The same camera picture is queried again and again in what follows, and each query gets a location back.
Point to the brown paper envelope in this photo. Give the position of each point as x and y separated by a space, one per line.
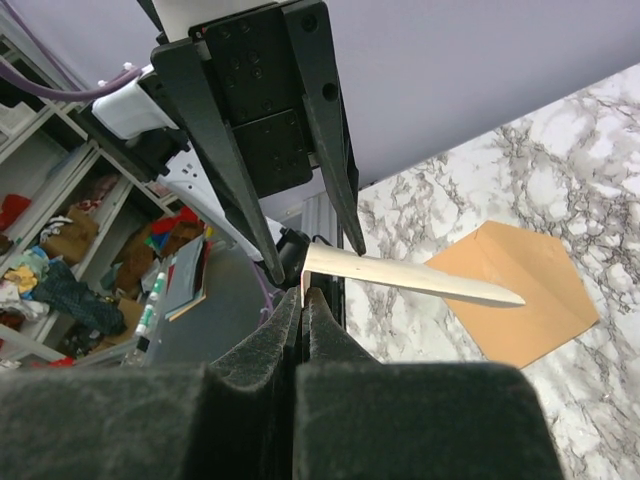
533 265

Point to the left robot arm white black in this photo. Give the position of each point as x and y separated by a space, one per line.
138 126

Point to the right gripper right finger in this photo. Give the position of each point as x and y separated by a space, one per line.
357 418

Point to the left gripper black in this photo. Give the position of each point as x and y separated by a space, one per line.
257 87

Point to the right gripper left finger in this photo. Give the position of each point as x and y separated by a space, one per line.
231 419

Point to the cluttered storage shelf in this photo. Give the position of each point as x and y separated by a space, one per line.
48 160

